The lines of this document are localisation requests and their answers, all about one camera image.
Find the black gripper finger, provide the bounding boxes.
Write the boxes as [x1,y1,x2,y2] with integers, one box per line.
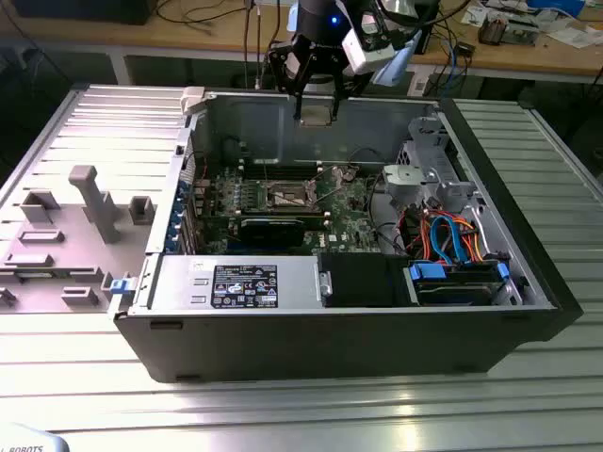
[328,46,367,121]
[267,44,303,122]

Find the silver CPU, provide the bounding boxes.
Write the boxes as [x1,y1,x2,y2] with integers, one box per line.
[300,105,336,127]

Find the metal socket cover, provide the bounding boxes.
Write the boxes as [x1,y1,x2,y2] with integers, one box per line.
[302,164,329,206]

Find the CPU socket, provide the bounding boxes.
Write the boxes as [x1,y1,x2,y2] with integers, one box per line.
[265,177,324,212]

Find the black tower box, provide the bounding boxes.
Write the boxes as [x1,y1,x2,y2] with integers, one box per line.
[420,21,440,57]

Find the silver drive cage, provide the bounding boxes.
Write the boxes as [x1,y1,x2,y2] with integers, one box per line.
[380,115,478,211]

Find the green motherboard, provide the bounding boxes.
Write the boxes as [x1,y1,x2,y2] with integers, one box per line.
[192,159,381,259]

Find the copper heat sink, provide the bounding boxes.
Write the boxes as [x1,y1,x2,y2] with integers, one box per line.
[477,11,509,47]

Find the black graphics card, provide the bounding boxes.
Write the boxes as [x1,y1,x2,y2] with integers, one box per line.
[237,215,307,248]

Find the wooden workbench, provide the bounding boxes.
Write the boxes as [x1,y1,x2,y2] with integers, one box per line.
[0,0,603,86]

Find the grey metal device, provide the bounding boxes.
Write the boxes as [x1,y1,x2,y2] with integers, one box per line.
[506,16,542,47]

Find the black equipment box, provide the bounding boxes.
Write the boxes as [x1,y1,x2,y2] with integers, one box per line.
[13,0,153,25]

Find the hard disk in blue carrier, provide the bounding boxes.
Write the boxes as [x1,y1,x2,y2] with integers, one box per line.
[403,260,513,308]

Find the blue box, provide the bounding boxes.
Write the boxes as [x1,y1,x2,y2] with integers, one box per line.
[526,0,590,13]

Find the white papers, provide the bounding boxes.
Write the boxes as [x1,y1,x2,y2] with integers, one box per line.
[541,25,600,51]

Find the silver power supply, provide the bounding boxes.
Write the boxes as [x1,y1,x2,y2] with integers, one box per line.
[127,255,327,315]

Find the black PC case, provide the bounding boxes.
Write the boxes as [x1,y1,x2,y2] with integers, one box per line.
[112,86,585,385]

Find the blue plastic latch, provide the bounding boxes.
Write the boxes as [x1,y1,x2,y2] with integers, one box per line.
[109,276,137,299]

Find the grey parts rack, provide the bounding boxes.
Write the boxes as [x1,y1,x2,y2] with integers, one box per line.
[0,164,157,315]

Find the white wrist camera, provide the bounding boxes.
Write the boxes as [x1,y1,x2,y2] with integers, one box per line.
[341,9,396,76]

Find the pale case latch handle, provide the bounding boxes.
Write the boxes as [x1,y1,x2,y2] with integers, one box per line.
[180,86,209,117]

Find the black cable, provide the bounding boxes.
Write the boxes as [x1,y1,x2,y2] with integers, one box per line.
[367,176,407,258]

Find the orange wire bundle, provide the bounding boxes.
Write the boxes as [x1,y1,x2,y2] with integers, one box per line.
[399,206,489,265]

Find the blue flat wire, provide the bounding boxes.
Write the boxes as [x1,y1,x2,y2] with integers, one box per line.
[431,214,472,265]

